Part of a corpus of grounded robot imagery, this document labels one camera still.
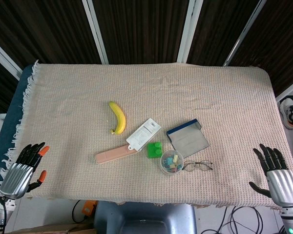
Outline black floor cable bundle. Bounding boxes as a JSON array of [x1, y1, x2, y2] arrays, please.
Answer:
[[217, 206, 284, 234]]

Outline grey robot torso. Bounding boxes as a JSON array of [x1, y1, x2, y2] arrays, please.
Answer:
[[94, 201, 198, 234]]

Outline beige woven fringed blanket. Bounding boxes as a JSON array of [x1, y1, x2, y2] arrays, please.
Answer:
[[0, 59, 293, 210]]

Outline black looped cable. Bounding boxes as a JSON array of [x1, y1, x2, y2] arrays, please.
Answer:
[[71, 200, 88, 224]]

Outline grey blue-edged pouch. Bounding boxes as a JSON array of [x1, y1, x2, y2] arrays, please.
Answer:
[[166, 118, 210, 158]]

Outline white printed flat package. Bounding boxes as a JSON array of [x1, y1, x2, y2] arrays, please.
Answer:
[[126, 117, 162, 152]]

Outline eyeglasses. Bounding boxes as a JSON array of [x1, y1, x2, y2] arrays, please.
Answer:
[[182, 160, 213, 172]]

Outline yellow banana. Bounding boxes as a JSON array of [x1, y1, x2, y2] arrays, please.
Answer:
[[108, 100, 126, 135]]

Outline white partition frame post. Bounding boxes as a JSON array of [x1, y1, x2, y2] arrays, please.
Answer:
[[0, 36, 23, 81], [176, 0, 204, 64], [275, 77, 293, 103], [222, 0, 268, 67], [82, 0, 110, 65]]

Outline orange device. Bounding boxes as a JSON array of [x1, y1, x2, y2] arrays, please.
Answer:
[[82, 200, 98, 221]]

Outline green toy building block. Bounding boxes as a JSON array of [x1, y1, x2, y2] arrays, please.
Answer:
[[146, 142, 163, 160]]

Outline clear jar of binder clips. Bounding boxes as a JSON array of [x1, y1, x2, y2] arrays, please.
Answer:
[[160, 150, 185, 175]]

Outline white and orange sneaker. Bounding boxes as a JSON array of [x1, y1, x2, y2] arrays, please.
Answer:
[[280, 97, 293, 130]]

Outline long pink plastic case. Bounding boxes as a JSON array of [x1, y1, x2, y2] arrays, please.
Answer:
[[95, 144, 140, 165]]

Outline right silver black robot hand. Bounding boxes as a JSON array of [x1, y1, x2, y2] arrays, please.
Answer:
[[249, 143, 293, 208]]

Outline brown cardboard box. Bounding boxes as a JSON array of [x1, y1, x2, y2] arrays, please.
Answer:
[[6, 222, 97, 234]]

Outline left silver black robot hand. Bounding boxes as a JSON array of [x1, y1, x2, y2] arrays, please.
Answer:
[[0, 142, 50, 199]]

